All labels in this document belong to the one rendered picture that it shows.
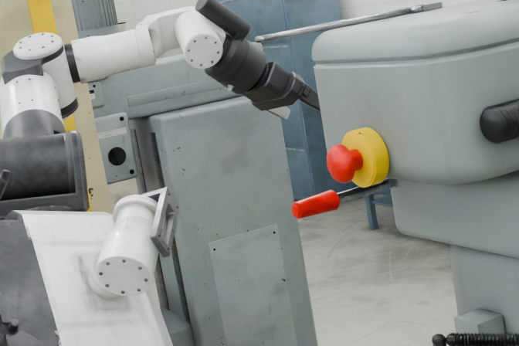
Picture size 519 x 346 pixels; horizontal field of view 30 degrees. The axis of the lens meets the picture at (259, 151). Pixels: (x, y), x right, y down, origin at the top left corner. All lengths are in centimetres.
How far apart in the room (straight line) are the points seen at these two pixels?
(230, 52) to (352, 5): 707
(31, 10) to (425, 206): 170
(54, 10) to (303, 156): 600
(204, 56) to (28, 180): 41
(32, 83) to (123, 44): 19
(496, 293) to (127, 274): 42
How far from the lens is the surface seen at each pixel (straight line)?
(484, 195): 104
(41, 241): 123
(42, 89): 149
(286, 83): 169
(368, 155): 98
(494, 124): 90
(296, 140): 854
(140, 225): 115
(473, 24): 93
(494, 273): 112
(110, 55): 160
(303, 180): 861
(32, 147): 133
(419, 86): 93
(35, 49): 156
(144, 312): 122
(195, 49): 158
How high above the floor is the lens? 194
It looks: 9 degrees down
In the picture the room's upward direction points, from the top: 10 degrees counter-clockwise
